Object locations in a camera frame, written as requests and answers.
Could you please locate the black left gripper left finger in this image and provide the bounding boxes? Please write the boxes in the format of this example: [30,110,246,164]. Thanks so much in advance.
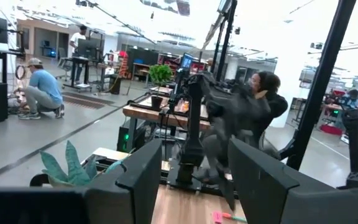
[0,138,163,224]

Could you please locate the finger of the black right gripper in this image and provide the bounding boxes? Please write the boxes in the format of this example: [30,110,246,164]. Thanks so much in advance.
[218,173,237,213]

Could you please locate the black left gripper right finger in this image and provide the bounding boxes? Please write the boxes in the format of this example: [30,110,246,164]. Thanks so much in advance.
[228,138,358,224]

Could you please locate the green pen orange tip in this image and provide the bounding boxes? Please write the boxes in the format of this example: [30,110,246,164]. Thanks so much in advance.
[222,212,249,223]

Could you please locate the computer tower green light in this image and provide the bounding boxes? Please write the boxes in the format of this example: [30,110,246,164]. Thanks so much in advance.
[116,125,147,154]

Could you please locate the green snake plant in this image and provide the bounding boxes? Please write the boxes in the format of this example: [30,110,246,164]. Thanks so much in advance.
[39,139,127,188]

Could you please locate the person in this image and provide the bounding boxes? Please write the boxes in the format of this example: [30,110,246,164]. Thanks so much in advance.
[202,70,289,175]
[16,57,66,121]
[336,88,358,110]
[69,24,88,85]

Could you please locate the wooden background table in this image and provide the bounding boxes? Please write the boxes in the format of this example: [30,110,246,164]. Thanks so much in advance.
[122,92,211,132]

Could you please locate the lit computer monitor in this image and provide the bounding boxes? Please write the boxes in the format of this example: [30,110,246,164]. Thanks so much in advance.
[180,52,195,71]

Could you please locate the red bin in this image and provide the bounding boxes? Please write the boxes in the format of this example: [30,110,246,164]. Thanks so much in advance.
[319,123,344,136]

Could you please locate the bushy green potted plant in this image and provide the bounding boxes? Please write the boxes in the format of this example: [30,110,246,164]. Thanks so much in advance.
[148,63,175,111]

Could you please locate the brown floor mat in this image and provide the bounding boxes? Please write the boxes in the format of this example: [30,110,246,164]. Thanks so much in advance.
[62,90,115,110]

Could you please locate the black rolling desk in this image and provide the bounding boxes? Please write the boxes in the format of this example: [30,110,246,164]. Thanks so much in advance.
[62,37,106,93]

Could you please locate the thin black frame post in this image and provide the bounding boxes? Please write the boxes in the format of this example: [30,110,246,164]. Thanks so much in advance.
[211,0,239,82]

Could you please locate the black frame corner handle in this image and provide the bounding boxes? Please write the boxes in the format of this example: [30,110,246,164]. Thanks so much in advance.
[29,173,50,188]

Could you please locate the black aluminium frame post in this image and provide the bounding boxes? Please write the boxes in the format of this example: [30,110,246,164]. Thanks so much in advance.
[285,0,357,172]

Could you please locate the coiled cables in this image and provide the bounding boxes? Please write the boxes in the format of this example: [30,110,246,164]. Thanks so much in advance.
[14,64,27,81]

